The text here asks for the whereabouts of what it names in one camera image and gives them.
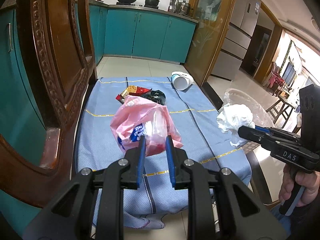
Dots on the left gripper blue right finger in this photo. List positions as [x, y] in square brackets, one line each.
[169, 148]

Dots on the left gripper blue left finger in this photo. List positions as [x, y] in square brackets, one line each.
[141, 159]

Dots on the pink plastic bag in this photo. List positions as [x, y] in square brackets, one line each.
[139, 116]

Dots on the dark patterned plastic bag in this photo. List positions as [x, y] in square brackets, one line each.
[156, 96]

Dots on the red snack wrapper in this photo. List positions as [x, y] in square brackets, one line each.
[131, 90]

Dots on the white striped paper cup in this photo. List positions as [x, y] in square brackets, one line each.
[181, 80]

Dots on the white tissue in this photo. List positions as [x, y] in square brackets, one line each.
[231, 118]

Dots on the white lattice trash basket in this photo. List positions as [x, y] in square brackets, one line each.
[260, 117]

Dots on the person's right hand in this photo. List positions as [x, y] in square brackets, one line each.
[308, 183]

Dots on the blue striped table cloth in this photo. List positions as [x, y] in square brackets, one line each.
[195, 119]

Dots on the wooden stool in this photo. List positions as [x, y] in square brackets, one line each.
[282, 107]

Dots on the silver refrigerator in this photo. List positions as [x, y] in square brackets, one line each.
[238, 37]

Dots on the steel pot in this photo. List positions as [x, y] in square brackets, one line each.
[183, 8]

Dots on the steel pot lid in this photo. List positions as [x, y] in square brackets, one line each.
[173, 6]

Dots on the black cooking pot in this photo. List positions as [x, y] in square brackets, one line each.
[151, 3]

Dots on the wood framed glass door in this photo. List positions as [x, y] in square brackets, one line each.
[213, 18]

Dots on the carved brown wooden chair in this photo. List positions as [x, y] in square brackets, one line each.
[58, 54]

